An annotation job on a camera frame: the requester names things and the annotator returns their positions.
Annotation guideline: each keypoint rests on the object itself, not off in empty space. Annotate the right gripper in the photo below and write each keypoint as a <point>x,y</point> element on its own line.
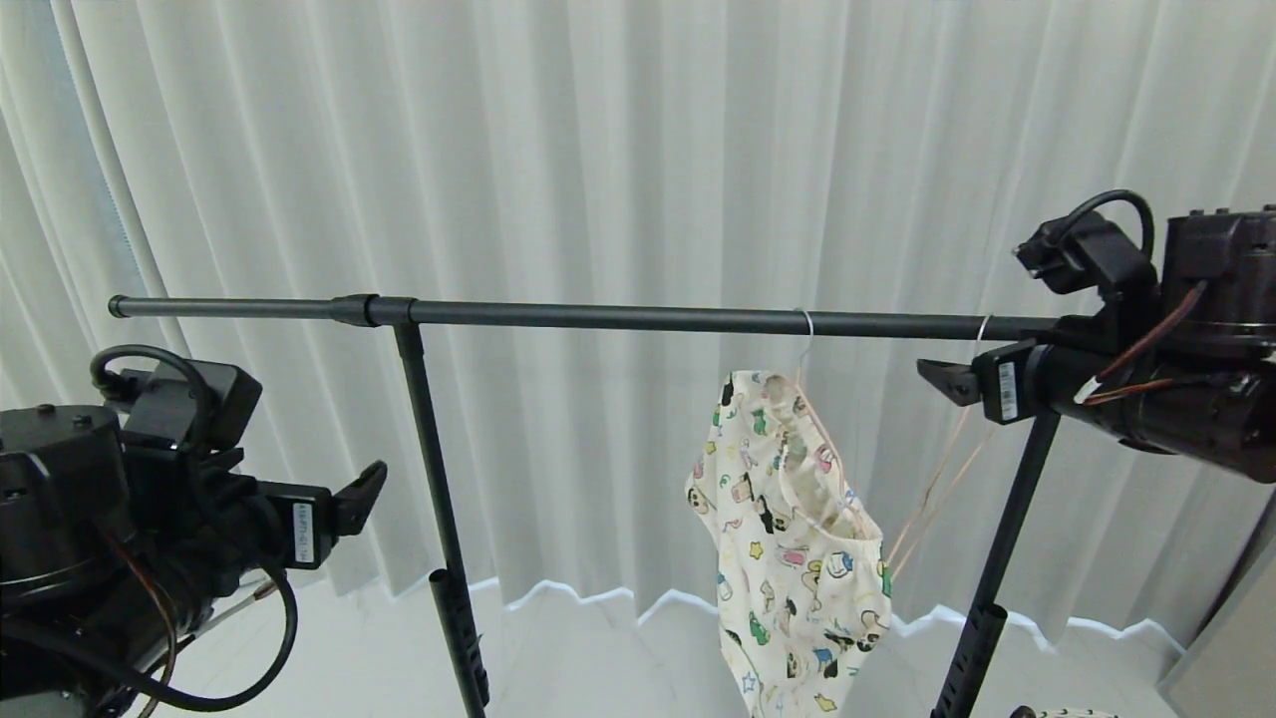
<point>1007,384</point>

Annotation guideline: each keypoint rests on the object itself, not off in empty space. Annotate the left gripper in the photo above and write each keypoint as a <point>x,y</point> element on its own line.
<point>309,529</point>

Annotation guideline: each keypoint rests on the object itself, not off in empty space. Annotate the pink clothes hanger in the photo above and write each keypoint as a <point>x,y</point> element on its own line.
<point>805,334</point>
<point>984,327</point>

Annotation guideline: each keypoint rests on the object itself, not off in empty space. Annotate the cream printed shorts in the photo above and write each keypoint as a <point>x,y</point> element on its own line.
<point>788,598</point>

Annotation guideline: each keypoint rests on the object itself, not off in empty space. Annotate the black clothes rack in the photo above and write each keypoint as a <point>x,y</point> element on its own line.
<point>598,317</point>

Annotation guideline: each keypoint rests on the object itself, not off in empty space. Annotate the white laundry basket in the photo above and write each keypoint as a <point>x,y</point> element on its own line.
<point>1067,713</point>

